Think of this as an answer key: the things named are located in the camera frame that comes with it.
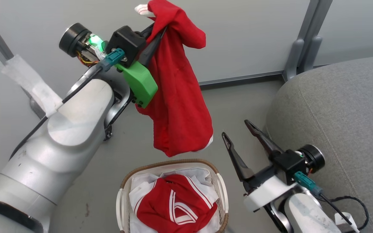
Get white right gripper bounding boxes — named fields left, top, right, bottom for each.
left=221, top=120, right=299, bottom=213

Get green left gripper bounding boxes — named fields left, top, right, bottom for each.
left=115, top=23, right=167, bottom=109

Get plain red garment white cuffs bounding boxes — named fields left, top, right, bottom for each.
left=135, top=0, right=214, bottom=158

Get red garment with white stripes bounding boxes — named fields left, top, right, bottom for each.
left=136, top=174, right=218, bottom=233

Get white basket liner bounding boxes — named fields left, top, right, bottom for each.
left=129, top=168, right=221, bottom=233

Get white basket with brown rim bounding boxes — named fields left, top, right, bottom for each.
left=116, top=159, right=229, bottom=233

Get grey fabric sofa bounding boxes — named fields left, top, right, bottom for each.
left=264, top=53, right=373, bottom=233

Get white tape strip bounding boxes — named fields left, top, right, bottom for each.
left=1, top=54, right=63, bottom=117

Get teal left cable connector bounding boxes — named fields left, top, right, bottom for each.
left=103, top=49, right=126, bottom=71

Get teal cable connector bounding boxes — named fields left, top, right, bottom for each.
left=293, top=172, right=323, bottom=196
left=103, top=49, right=126, bottom=71

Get teal right cable connector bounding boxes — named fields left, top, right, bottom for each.
left=293, top=172, right=323, bottom=196

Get grey partition bottom rail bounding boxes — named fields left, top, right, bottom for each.
left=199, top=72, right=284, bottom=86

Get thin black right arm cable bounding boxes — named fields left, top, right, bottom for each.
left=318, top=193, right=354, bottom=226

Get grey double partition post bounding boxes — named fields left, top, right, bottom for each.
left=282, top=0, right=333, bottom=82

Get braided black cable loop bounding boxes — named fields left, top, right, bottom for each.
left=329, top=195, right=370, bottom=230

